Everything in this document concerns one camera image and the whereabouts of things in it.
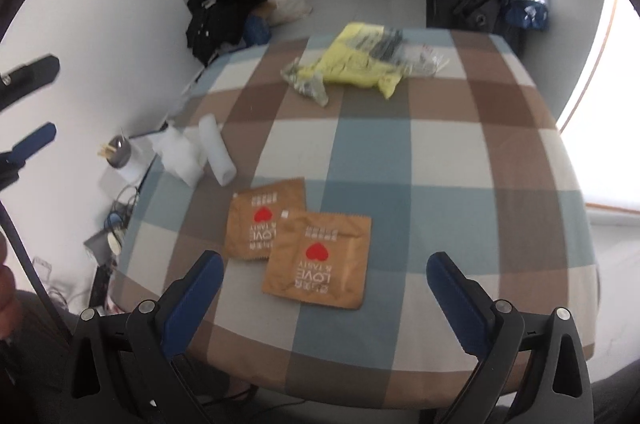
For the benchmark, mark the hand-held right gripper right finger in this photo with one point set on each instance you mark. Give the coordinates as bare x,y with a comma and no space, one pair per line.
457,304

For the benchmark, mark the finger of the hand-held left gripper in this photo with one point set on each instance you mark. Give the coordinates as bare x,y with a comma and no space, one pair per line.
30,74
32,139

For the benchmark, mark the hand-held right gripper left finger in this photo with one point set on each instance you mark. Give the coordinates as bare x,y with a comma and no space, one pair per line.
192,299

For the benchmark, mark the brown sachet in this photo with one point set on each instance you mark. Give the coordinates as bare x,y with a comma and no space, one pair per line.
320,264
250,224

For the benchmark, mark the white tissue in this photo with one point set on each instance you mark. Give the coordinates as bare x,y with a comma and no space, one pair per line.
177,154
217,149

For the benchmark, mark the silver foil wrapper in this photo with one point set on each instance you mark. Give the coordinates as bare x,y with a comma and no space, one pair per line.
307,84

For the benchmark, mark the clear plastic wrapper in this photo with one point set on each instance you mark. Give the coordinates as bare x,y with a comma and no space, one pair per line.
420,54

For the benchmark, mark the yellow plastic bag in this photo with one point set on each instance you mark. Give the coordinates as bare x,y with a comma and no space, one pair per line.
350,64

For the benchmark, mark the person's left hand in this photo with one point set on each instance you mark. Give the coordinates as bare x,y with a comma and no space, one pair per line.
6,294

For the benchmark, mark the bundle of wooden sticks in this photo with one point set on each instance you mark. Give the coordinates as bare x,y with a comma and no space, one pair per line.
107,149

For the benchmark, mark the white stick holder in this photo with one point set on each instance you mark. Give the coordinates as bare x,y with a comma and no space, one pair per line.
132,164

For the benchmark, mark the checked tablecloth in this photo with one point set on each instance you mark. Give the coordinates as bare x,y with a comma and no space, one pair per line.
450,154

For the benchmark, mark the black clothes pile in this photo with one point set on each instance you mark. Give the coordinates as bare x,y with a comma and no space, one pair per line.
225,14

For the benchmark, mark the white cabinet with gold trim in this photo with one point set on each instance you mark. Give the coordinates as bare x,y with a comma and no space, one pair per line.
610,104

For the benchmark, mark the beige bag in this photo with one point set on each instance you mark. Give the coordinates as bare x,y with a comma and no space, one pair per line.
287,2

